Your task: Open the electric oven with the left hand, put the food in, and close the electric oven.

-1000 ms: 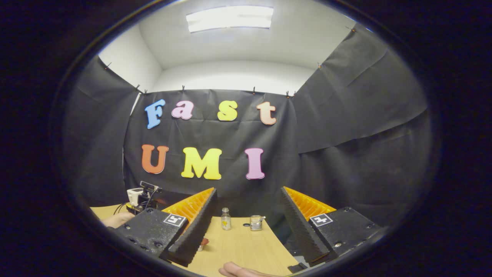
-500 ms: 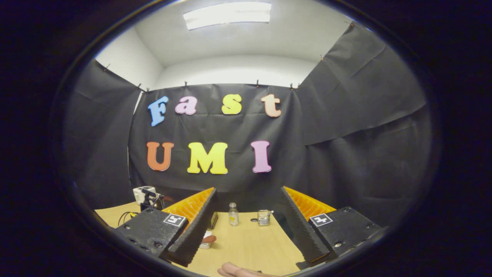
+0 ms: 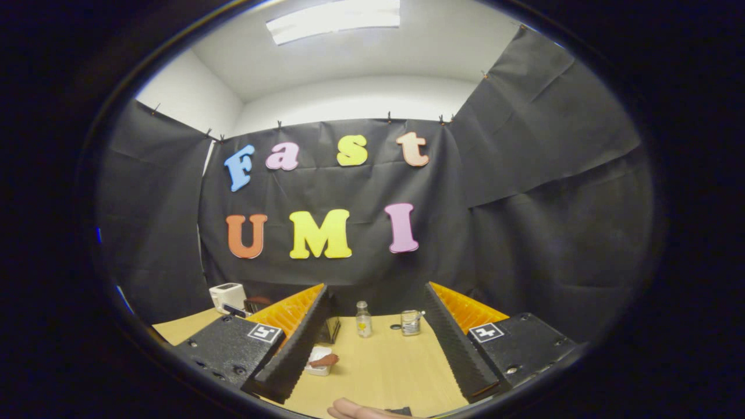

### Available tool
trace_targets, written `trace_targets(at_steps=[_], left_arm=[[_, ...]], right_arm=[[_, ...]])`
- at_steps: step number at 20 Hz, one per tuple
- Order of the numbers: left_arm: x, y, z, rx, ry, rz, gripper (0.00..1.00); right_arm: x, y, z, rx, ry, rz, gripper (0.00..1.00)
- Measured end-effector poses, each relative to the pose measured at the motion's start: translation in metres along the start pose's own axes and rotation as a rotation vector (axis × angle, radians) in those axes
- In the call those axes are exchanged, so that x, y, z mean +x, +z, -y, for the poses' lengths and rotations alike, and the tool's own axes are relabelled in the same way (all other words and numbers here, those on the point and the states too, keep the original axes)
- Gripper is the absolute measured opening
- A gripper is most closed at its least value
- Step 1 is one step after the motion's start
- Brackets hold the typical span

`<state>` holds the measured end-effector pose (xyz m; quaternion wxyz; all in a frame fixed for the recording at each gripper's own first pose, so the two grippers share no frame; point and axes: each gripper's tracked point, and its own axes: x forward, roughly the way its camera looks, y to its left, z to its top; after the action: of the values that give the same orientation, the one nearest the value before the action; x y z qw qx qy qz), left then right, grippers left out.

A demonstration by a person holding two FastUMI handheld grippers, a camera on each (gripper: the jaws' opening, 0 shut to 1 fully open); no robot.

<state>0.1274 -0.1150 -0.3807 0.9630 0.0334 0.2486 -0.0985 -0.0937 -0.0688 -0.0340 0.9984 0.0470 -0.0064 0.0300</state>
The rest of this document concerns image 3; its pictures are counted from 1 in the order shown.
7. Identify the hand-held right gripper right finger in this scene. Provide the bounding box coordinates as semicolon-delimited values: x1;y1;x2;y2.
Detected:
422;282;580;404

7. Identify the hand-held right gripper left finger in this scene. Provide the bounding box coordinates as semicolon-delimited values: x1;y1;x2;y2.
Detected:
175;284;335;405

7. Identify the black electric oven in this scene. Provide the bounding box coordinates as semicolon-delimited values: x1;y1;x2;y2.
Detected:
243;296;342;345

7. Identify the white ridged tray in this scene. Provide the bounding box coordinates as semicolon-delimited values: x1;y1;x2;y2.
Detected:
306;346;334;377

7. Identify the clear glass bottle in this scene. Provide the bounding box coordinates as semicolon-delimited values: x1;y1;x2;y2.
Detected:
356;301;373;338

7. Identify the white toaster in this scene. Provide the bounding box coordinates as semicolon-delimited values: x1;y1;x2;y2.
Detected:
209;283;248;315

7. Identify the black backdrop cloth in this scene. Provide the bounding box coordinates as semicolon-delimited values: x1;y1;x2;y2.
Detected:
96;24;655;344

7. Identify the row of small cloth clips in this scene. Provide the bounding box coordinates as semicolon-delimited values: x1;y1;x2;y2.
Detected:
152;23;524;142

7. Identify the large ceiling light panel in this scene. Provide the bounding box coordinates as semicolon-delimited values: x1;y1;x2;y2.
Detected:
266;0;402;46

